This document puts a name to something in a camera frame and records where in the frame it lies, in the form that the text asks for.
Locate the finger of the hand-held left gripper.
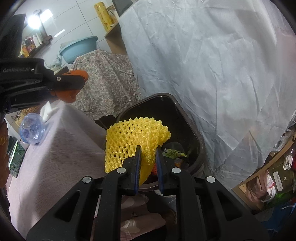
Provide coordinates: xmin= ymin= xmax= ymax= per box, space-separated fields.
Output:
xmin=43 ymin=69 xmax=85 ymax=90

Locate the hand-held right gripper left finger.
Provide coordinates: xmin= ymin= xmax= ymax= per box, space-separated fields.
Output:
xmin=26 ymin=145 xmax=142 ymax=241

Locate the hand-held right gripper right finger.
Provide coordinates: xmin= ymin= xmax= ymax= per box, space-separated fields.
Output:
xmin=155 ymin=145 xmax=270 ymax=241

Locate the green snack packet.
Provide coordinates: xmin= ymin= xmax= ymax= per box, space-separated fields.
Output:
xmin=162 ymin=148 xmax=186 ymax=159

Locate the yellow foam fruit net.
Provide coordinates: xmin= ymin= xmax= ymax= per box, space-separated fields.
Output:
xmin=105 ymin=117 xmax=171 ymax=186

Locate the clear plastic bottle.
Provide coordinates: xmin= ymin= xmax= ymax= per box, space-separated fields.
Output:
xmin=20 ymin=113 xmax=44 ymax=144

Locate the black trash bin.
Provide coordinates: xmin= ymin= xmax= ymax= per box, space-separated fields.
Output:
xmin=116 ymin=93 xmax=206 ymax=193

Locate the person's left hand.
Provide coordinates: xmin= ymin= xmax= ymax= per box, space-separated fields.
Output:
xmin=0 ymin=119 xmax=10 ymax=188

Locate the pale blue towel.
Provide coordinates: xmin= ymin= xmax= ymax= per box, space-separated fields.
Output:
xmin=49 ymin=54 xmax=64 ymax=70

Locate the light blue plastic basin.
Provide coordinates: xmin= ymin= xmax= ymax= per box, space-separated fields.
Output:
xmin=59 ymin=36 xmax=99 ymax=65

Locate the row of condiment bottles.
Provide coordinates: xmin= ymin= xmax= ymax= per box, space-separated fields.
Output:
xmin=20 ymin=34 xmax=44 ymax=57

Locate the floral patterned cloth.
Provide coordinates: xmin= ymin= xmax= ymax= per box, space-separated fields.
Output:
xmin=69 ymin=50 xmax=144 ymax=121

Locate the pink under cloth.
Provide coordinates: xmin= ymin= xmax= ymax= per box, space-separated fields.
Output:
xmin=92 ymin=192 xmax=177 ymax=241

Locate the wooden framed mirror shelf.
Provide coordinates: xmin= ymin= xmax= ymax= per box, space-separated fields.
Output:
xmin=14 ymin=9 xmax=53 ymax=58

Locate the light wooden cabinet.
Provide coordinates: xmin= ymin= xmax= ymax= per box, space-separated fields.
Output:
xmin=104 ymin=22 xmax=129 ymax=56

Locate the yellow cling film roll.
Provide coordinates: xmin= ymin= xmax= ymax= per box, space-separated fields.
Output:
xmin=94 ymin=2 xmax=115 ymax=32

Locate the green printed box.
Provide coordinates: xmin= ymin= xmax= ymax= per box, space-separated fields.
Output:
xmin=9 ymin=140 xmax=26 ymax=178

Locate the wooden storage shelf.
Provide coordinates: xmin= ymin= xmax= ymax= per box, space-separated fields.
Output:
xmin=232 ymin=130 xmax=296 ymax=214

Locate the white cloth cover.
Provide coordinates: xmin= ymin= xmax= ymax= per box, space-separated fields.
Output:
xmin=118 ymin=0 xmax=296 ymax=189

